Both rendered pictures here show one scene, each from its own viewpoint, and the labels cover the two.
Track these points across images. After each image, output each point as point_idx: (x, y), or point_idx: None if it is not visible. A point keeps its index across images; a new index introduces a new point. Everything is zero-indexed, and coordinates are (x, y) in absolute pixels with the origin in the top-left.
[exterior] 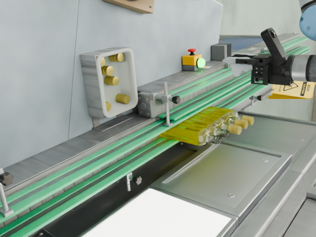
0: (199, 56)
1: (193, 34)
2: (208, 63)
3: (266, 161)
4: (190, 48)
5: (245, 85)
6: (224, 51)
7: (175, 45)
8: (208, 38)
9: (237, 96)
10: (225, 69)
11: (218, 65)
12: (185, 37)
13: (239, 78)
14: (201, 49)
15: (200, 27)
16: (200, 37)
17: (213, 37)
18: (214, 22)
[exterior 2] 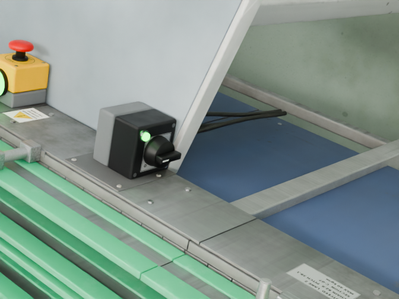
0: (5, 66)
1: (78, 19)
2: (79, 133)
3: None
4: (58, 53)
5: (0, 249)
6: (97, 128)
7: (15, 13)
8: (137, 72)
9: (38, 285)
10: (5, 149)
11: (29, 134)
12: (46, 9)
13: (54, 237)
14: (101, 86)
15: (108, 15)
16: (103, 46)
17: (160, 85)
18: (176, 36)
